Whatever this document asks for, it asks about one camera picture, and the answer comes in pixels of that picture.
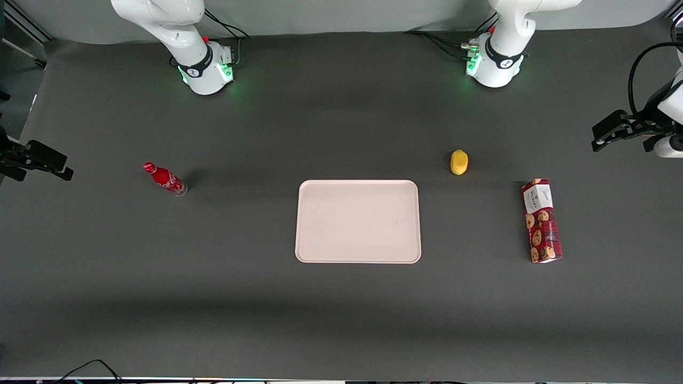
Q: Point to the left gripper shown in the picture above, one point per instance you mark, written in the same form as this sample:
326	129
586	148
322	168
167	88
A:
646	126

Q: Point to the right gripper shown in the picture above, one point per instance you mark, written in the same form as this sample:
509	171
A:
12	155

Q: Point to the red cookie box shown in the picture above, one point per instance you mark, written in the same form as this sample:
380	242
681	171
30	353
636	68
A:
544	234

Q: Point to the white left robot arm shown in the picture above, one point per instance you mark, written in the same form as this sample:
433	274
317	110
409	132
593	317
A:
501	58

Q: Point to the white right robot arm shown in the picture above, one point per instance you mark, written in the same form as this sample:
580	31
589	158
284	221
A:
181	21

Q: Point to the pale pink plastic tray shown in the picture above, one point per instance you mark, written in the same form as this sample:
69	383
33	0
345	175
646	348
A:
357	221

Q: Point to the red cola bottle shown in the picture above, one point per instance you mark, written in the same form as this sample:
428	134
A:
163	177

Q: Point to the yellow lemon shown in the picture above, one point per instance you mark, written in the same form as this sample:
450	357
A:
459	162

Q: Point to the aluminium frame rail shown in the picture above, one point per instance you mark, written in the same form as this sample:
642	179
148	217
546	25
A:
29	24

